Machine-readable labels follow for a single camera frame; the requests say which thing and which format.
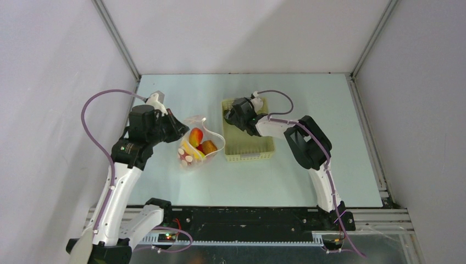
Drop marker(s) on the yellow plastic basket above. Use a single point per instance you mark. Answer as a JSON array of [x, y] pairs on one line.
[[240, 146]]

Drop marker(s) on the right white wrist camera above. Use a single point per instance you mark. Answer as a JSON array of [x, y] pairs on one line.
[[256, 101]]

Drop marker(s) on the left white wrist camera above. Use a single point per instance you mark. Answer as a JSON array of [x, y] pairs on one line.
[[156, 100]]

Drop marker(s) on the red pomegranate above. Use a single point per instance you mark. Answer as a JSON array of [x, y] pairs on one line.
[[200, 149]]

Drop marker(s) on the clear dotted zip bag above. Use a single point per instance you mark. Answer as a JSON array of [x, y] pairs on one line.
[[187, 162]]

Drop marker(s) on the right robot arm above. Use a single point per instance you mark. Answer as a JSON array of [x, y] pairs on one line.
[[310, 148]]

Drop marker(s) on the yellow banana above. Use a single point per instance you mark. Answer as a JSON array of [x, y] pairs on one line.
[[192, 151]]

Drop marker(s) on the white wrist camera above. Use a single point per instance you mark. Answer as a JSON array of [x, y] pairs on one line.
[[156, 100], [256, 101]]

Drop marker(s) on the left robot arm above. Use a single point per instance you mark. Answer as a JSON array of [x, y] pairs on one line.
[[105, 239]]

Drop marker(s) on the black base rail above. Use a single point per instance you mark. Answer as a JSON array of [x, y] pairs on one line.
[[255, 224]]

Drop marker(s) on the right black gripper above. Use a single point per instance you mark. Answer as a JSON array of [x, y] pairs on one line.
[[233, 115]]

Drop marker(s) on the small circuit board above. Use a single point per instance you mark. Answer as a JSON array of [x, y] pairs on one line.
[[167, 238]]

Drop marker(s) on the white perforated cable tray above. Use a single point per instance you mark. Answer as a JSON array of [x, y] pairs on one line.
[[152, 239]]

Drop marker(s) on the red mango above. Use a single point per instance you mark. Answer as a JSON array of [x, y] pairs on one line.
[[195, 137]]

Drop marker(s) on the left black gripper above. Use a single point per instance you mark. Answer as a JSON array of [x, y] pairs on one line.
[[176, 126]]

